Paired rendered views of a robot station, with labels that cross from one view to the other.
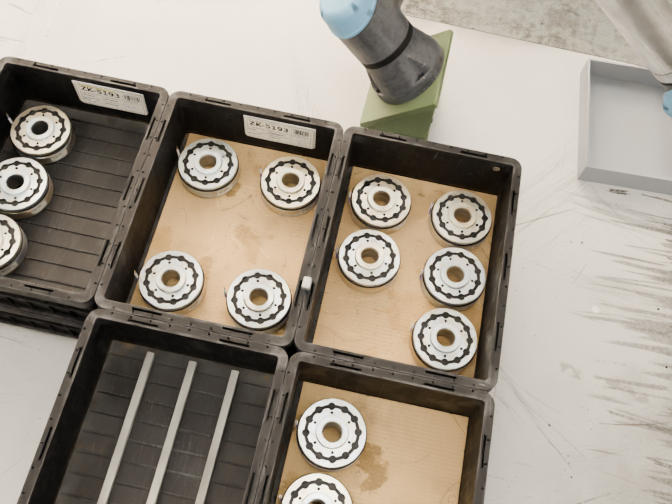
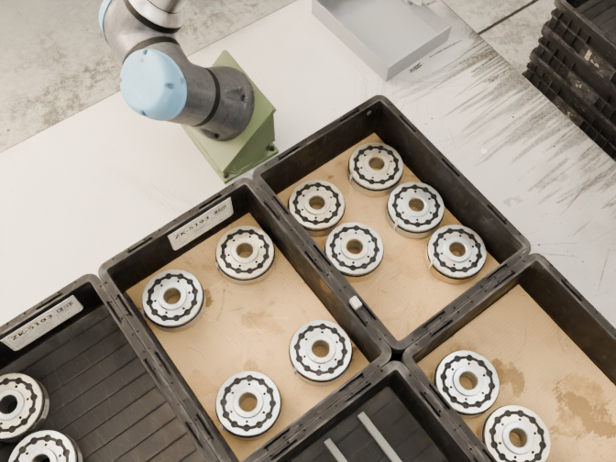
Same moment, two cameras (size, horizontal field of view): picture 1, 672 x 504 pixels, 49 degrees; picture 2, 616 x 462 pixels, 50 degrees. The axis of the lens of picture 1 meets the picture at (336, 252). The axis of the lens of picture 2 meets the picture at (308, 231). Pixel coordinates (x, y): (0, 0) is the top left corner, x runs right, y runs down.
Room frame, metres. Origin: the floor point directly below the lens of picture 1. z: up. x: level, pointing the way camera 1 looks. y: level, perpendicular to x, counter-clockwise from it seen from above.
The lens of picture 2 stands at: (0.21, 0.34, 1.91)
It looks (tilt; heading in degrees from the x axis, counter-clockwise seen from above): 64 degrees down; 316
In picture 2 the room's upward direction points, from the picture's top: 1 degrees clockwise
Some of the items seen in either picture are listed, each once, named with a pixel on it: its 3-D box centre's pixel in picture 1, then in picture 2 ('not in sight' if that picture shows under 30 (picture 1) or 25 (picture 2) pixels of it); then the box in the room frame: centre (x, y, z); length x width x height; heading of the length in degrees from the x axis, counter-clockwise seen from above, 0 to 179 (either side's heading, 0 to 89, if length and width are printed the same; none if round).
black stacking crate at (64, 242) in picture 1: (53, 189); (81, 435); (0.55, 0.48, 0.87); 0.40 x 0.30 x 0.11; 175
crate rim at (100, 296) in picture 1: (227, 212); (241, 313); (0.53, 0.18, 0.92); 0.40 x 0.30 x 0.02; 175
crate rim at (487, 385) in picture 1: (414, 251); (387, 213); (0.50, -0.12, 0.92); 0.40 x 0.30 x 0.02; 175
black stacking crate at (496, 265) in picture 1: (409, 264); (384, 226); (0.50, -0.12, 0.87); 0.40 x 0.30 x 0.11; 175
